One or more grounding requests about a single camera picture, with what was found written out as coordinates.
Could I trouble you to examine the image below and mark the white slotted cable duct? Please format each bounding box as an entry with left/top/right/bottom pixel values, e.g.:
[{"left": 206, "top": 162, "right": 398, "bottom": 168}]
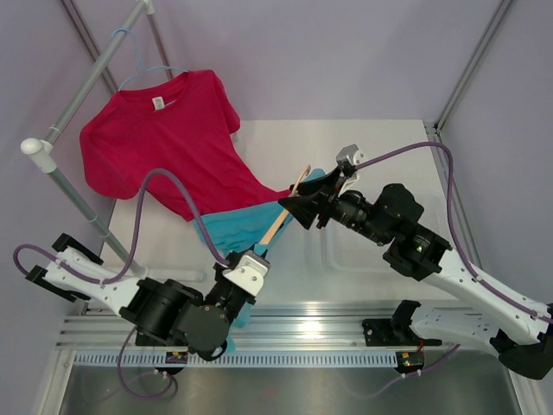
[{"left": 73, "top": 350, "right": 398, "bottom": 368}]

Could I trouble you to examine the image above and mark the grey clothes rack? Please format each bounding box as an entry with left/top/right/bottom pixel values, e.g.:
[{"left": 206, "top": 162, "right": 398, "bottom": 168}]
[{"left": 20, "top": 0, "right": 174, "bottom": 278}]

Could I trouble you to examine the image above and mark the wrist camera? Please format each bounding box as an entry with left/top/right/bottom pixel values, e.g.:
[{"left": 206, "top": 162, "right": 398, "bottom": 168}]
[
  {"left": 336, "top": 144, "right": 366, "bottom": 178},
  {"left": 222, "top": 250, "right": 270, "bottom": 298}
]

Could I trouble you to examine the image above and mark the teal t shirt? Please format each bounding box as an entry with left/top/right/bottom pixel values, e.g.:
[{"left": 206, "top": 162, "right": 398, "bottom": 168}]
[{"left": 191, "top": 167, "right": 328, "bottom": 354}]

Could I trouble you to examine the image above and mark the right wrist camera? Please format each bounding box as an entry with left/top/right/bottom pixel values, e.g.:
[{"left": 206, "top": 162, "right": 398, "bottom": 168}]
[{"left": 336, "top": 144, "right": 366, "bottom": 178}]

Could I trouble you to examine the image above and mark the red t shirt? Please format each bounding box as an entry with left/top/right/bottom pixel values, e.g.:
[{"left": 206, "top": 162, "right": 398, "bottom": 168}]
[{"left": 79, "top": 70, "right": 287, "bottom": 214}]

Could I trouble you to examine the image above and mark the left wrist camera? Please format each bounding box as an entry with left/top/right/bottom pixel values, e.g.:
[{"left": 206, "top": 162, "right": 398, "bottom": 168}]
[{"left": 222, "top": 250, "right": 270, "bottom": 298}]

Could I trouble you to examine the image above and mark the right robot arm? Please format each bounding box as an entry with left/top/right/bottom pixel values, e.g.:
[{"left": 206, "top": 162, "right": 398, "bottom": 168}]
[{"left": 279, "top": 169, "right": 552, "bottom": 380}]

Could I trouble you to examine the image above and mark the aluminium rail base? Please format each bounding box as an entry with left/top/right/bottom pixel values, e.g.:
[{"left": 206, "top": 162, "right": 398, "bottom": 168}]
[{"left": 54, "top": 302, "right": 511, "bottom": 352}]

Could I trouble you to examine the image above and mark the blue wire hanger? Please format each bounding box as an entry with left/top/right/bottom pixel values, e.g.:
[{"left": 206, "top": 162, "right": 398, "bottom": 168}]
[{"left": 111, "top": 28, "right": 188, "bottom": 92}]

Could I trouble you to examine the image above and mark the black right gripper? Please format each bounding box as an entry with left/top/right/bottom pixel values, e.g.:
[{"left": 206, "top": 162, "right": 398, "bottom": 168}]
[{"left": 279, "top": 165, "right": 391, "bottom": 246}]

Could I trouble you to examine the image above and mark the beige plastic hanger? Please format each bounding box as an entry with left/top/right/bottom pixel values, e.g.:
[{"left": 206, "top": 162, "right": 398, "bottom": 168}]
[{"left": 258, "top": 163, "right": 312, "bottom": 246}]

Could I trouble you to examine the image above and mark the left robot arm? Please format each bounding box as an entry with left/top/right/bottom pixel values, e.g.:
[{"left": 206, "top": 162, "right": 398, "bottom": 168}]
[{"left": 13, "top": 233, "right": 270, "bottom": 361}]

